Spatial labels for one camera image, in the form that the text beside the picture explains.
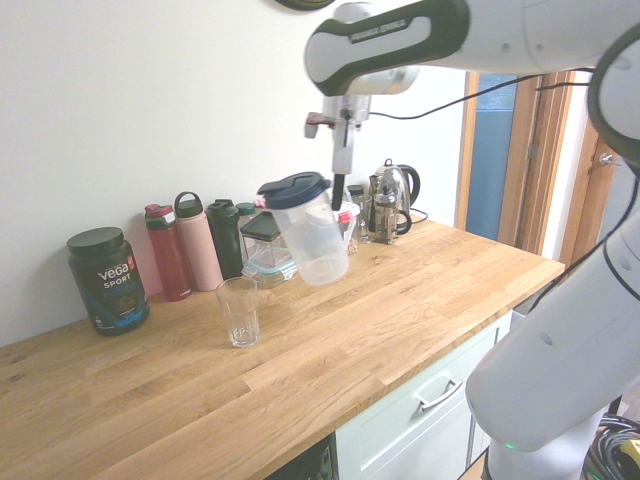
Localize black coiled cables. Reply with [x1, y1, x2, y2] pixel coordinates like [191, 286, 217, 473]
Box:
[585, 413, 640, 480]

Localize clear pitcher with blue lid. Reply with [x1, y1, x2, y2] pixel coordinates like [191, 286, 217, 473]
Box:
[256, 171, 361, 288]

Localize glass French press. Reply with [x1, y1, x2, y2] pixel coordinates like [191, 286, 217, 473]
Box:
[368, 174, 414, 247]

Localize wooden door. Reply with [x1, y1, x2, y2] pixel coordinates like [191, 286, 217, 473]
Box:
[557, 134, 640, 269]

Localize dark shaker bottle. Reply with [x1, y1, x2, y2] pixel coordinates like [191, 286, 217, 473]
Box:
[205, 198, 245, 282]

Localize black Vega protein tub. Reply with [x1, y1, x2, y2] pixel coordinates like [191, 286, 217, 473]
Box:
[66, 227, 152, 338]

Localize pink water bottle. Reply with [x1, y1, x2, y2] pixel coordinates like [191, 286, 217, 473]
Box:
[173, 191, 225, 293]

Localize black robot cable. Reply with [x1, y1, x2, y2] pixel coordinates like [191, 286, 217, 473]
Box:
[367, 67, 596, 122]

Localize jar with green lid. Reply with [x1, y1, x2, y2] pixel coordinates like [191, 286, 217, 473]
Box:
[234, 201, 258, 261]

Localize clear container with black lid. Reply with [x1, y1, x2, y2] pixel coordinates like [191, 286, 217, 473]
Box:
[239, 212, 282, 261]

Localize red water bottle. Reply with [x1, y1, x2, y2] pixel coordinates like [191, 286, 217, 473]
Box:
[143, 203, 194, 303]

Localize clear canister with white lid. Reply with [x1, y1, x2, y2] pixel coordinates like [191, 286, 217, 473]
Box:
[335, 199, 362, 257]

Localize silver drawer handle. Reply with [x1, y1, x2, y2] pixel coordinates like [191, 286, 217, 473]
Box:
[413, 377, 464, 413]

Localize clear drinking glass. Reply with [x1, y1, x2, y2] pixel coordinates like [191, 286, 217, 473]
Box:
[215, 277, 261, 350]

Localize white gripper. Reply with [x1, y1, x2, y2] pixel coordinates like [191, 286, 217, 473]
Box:
[330, 118, 363, 211]

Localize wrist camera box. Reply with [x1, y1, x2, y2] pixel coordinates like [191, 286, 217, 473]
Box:
[304, 111, 346, 141]

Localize steel electric kettle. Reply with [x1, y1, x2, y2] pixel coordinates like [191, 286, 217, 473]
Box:
[382, 158, 423, 236]

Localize clear glass mug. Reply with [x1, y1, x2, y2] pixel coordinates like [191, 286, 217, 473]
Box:
[356, 194, 374, 245]

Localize wooden door frame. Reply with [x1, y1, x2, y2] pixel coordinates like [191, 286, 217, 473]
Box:
[453, 69, 594, 262]

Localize black dishwasher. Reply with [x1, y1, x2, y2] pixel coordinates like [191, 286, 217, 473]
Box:
[272, 433, 339, 480]

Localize pale green drawer cabinet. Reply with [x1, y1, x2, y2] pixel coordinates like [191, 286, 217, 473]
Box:
[333, 309, 514, 480]

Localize black wall clock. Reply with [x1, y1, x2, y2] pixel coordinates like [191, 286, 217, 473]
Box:
[272, 0, 337, 12]

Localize glass container with teal lid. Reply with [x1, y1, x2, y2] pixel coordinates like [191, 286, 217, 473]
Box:
[241, 247, 301, 289]

